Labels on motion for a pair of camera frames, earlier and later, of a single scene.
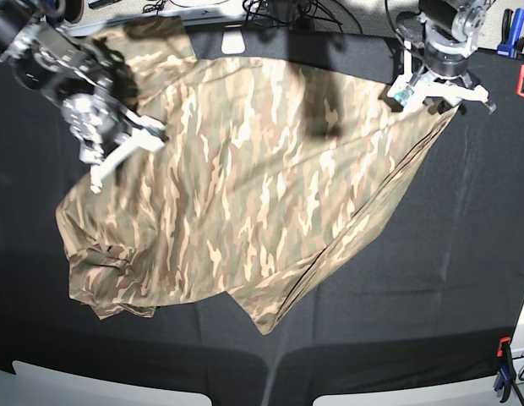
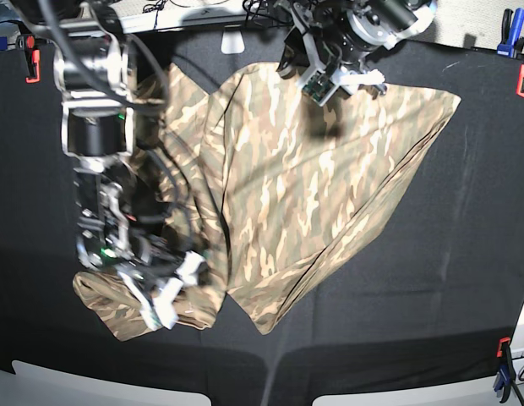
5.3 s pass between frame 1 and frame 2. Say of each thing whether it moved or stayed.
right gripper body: moved
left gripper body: moved
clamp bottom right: stayed
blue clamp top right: stayed
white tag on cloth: stayed
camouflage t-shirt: moved
